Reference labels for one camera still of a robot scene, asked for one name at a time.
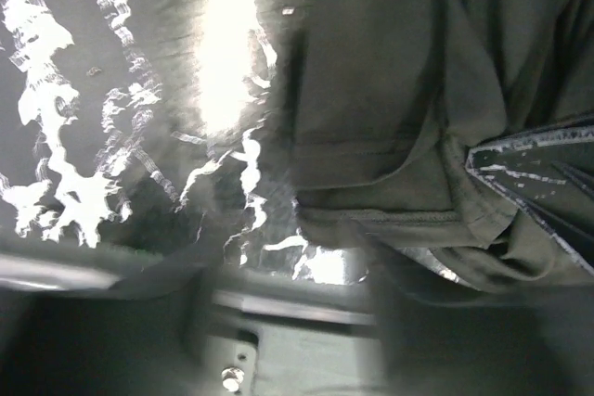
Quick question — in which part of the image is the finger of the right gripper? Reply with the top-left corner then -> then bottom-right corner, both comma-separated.
465,120 -> 593,274

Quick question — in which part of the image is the black t shirt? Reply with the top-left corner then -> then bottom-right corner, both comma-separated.
290,0 -> 593,292

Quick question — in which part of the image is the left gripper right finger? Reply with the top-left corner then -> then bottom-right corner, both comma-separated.
365,248 -> 593,395

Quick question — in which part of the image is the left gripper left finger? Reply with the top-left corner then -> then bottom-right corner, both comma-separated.
1,237 -> 216,395

